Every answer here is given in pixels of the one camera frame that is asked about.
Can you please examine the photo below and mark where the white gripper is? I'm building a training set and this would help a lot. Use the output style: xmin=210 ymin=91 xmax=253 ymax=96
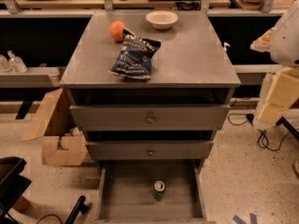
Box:
xmin=250 ymin=29 xmax=299 ymax=129

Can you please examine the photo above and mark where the grey open bottom drawer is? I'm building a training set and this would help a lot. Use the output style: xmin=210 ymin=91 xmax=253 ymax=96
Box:
xmin=96 ymin=160 xmax=216 ymax=224

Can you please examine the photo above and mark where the grey top drawer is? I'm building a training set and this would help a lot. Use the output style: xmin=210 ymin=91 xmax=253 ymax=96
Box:
xmin=70 ymin=105 xmax=230 ymax=132

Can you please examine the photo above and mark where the black office chair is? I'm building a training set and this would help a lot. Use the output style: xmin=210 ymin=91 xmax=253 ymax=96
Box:
xmin=0 ymin=157 xmax=31 ymax=224

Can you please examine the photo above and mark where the black power cable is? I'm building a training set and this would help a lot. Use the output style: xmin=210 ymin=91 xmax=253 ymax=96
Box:
xmin=227 ymin=111 xmax=292 ymax=152

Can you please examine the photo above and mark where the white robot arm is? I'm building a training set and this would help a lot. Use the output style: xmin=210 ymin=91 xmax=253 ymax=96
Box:
xmin=250 ymin=0 xmax=299 ymax=130

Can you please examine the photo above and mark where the blue chip bag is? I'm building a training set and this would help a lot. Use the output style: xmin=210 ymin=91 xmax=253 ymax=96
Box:
xmin=110 ymin=28 xmax=161 ymax=79

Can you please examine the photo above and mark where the white pump dispenser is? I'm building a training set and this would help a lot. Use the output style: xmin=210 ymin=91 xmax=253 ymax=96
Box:
xmin=223 ymin=42 xmax=231 ymax=51

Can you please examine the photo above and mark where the clear plastic bottle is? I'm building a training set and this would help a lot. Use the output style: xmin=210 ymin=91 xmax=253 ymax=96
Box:
xmin=7 ymin=50 xmax=27 ymax=74

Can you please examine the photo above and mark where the green soda can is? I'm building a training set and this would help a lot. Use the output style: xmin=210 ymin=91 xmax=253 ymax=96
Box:
xmin=152 ymin=180 xmax=166 ymax=202

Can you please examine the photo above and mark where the grey drawer cabinet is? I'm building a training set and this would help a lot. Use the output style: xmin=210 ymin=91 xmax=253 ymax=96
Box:
xmin=59 ymin=9 xmax=242 ymax=224

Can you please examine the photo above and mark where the grey middle drawer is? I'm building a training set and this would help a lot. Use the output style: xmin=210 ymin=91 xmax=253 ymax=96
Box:
xmin=86 ymin=141 xmax=213 ymax=161

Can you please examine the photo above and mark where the blue floor tape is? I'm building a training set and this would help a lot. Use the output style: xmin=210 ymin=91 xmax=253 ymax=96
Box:
xmin=232 ymin=213 xmax=258 ymax=224

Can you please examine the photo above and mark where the brown cardboard box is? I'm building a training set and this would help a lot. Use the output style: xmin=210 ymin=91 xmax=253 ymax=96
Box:
xmin=21 ymin=88 xmax=87 ymax=166

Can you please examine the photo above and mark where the black chair leg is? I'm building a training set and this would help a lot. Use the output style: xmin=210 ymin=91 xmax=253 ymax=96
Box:
xmin=277 ymin=117 xmax=299 ymax=141

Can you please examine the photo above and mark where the orange fruit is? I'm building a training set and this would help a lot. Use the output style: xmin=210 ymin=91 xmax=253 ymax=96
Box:
xmin=109 ymin=21 xmax=126 ymax=42

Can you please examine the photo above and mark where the white paper bowl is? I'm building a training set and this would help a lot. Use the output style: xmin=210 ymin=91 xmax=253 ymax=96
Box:
xmin=146 ymin=10 xmax=178 ymax=30

